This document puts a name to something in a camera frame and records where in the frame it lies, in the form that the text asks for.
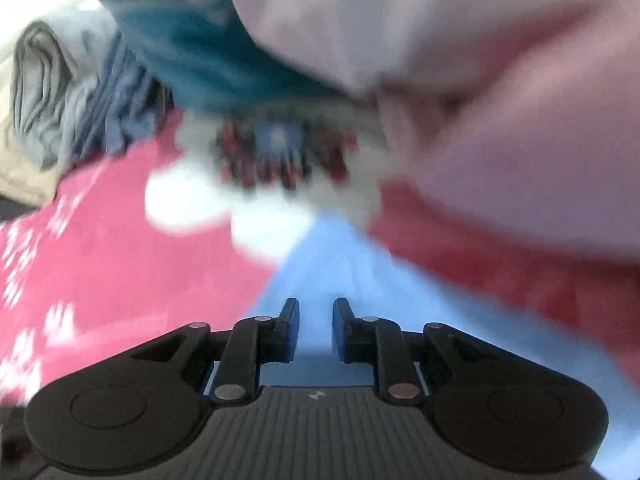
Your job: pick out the light blue t-shirt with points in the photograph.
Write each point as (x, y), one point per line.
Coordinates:
(330, 270)

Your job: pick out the pink floral plush blanket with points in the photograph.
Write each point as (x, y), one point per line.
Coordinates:
(100, 260)

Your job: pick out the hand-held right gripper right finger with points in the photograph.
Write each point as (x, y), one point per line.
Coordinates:
(342, 330)

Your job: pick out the blue striped garment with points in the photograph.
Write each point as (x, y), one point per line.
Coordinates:
(125, 105)

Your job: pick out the grey folded garment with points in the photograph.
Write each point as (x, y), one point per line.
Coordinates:
(45, 85)

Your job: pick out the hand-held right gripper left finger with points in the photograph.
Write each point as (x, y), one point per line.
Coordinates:
(289, 330)

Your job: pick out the pink grey floral quilt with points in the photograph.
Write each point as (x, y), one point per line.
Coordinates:
(450, 60)

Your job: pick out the beige crumpled garment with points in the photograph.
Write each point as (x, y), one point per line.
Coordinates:
(20, 175)

